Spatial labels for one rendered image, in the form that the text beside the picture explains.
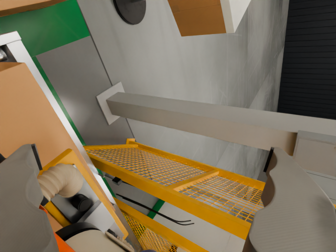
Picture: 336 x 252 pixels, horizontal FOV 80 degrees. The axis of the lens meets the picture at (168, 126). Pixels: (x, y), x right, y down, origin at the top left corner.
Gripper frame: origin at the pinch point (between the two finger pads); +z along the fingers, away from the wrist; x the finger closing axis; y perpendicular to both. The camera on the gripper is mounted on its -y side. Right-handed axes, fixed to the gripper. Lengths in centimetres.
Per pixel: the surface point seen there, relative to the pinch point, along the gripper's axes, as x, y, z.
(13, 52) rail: -53, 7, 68
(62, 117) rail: -44, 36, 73
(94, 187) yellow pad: -14.1, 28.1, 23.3
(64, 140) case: -27, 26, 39
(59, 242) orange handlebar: -13.2, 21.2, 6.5
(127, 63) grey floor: -31, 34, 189
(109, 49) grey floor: -44, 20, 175
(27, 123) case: -31.8, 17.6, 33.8
